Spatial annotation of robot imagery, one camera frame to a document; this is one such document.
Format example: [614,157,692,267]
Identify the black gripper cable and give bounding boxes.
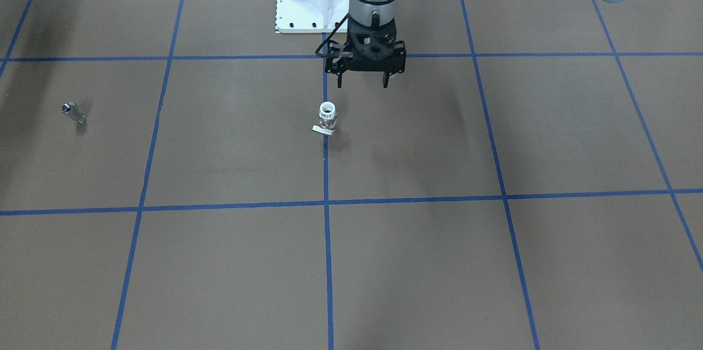
[314,12,352,60]

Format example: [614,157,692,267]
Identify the small metal pipe fitting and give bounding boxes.
[61,102,86,125]

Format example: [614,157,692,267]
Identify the white PPR valve with handle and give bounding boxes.
[312,101,337,136]

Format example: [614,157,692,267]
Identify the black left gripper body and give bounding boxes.
[323,19,407,75]

